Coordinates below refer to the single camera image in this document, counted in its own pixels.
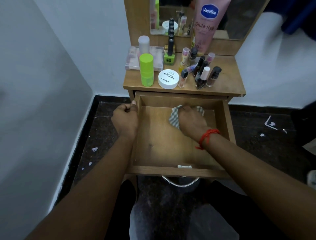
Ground person's right hand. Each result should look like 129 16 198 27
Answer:
178 105 211 142

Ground person's left hand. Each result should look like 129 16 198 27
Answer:
111 100 139 141

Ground checked cleaning cloth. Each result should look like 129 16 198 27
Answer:
169 105 205 129

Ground wooden drawer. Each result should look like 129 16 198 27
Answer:
128 91 237 179

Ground person's right forearm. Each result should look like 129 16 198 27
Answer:
196 132 316 240

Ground person's left forearm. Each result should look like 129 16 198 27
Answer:
25 135 139 240

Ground white round jar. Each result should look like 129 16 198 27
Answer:
158 69 180 90

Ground cluster of small cosmetic bottles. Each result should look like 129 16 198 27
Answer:
178 46 222 90

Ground lime green bottle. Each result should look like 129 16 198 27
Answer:
139 53 154 87

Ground wooden dressing table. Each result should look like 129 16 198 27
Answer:
123 0 270 189

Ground green nail polish bottle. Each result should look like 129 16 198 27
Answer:
164 18 176 65

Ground clear plastic box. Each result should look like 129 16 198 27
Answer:
125 46 164 72

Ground pink bottle with white cap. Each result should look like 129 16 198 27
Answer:
138 35 150 56

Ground white plastic scrap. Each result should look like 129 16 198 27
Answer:
265 115 278 130

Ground pink lotion tube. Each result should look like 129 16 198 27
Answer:
192 0 232 56

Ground person's black trousers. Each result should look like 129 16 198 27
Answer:
105 179 289 240

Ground dressing table mirror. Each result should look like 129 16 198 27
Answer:
150 0 268 41

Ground black object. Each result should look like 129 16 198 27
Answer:
291 100 316 149

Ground white shoe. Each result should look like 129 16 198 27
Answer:
307 170 316 190

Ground dark blue cloth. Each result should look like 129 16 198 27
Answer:
264 0 316 41

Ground red thread bracelet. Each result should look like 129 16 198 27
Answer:
195 129 221 150

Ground metal drawer handle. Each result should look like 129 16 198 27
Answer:
160 175 201 188

